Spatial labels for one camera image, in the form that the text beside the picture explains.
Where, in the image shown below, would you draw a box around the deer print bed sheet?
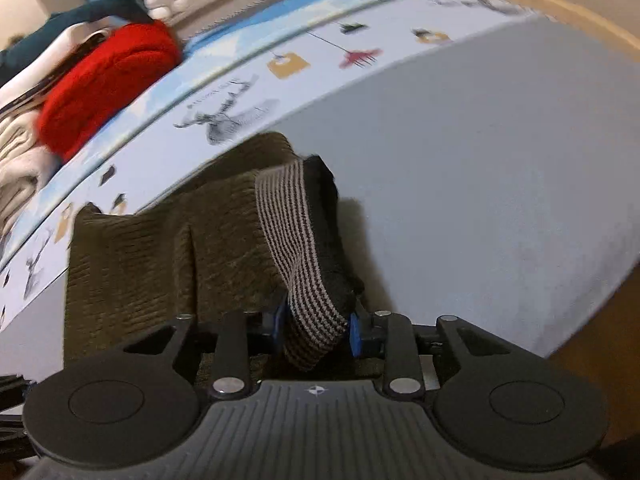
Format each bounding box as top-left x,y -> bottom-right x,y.
1,0 -> 639,379

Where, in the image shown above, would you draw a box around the blue cloud pattern quilt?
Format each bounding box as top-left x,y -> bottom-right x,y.
4,0 -> 386,258

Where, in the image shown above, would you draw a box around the wooden bed frame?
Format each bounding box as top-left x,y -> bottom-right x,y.
512,0 -> 639,467

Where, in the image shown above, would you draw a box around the cream folded blanket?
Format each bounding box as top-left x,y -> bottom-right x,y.
1,110 -> 61,238

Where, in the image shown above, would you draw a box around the red folded blanket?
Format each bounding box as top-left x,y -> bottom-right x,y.
37,21 -> 182,162

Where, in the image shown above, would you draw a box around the white pink folded clothes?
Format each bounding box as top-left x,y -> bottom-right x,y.
1,23 -> 113,119

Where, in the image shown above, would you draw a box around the teal shark plush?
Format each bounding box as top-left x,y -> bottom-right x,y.
1,0 -> 153,86

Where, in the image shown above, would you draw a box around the brown corduroy pants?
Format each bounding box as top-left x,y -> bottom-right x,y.
63,132 -> 362,378

